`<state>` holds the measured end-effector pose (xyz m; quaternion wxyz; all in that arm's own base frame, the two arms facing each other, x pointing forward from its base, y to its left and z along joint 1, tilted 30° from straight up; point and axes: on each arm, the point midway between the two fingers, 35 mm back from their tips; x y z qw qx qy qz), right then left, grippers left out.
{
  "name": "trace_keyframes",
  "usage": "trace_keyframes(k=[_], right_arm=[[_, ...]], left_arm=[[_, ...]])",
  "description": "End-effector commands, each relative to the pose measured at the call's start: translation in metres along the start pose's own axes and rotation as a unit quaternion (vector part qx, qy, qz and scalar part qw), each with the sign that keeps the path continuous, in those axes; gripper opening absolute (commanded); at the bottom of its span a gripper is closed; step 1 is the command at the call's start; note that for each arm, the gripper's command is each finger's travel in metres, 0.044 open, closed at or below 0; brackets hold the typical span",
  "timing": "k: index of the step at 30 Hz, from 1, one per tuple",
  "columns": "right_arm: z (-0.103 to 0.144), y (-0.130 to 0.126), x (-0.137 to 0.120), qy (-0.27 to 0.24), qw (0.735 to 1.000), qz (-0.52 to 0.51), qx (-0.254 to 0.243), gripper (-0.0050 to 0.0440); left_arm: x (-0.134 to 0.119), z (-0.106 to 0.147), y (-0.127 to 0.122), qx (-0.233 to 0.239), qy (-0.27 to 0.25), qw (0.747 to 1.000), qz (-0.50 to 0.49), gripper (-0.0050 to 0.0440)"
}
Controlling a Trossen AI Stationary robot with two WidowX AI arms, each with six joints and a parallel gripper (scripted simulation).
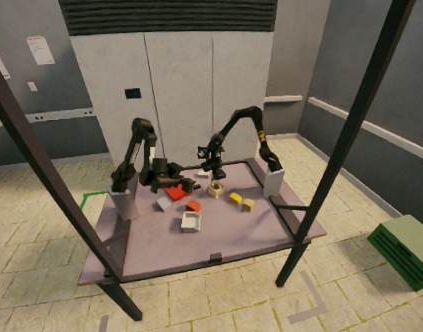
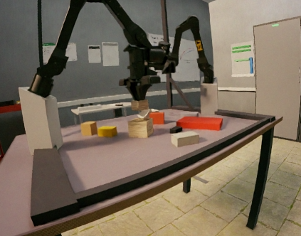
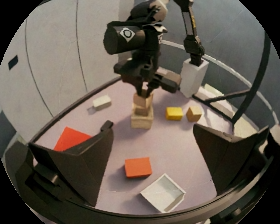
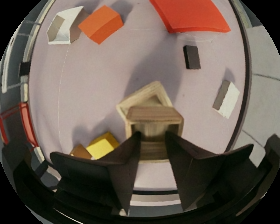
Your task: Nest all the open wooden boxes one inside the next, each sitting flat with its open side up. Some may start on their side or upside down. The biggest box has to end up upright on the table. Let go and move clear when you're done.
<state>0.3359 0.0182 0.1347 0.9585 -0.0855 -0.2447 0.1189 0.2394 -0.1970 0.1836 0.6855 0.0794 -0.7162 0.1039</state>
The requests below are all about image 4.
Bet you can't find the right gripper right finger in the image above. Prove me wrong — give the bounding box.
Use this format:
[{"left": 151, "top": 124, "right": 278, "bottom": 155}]
[{"left": 165, "top": 131, "right": 254, "bottom": 212}]

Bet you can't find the white rectangular block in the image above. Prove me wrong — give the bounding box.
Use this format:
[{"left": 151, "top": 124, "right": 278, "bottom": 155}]
[{"left": 212, "top": 80, "right": 239, "bottom": 119}]

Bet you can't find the yellow cube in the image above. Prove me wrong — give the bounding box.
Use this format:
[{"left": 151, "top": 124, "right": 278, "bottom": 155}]
[{"left": 86, "top": 132, "right": 119, "bottom": 159}]

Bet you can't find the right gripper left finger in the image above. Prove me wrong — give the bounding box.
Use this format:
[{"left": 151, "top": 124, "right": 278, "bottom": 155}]
[{"left": 49, "top": 131, "right": 141, "bottom": 216}]

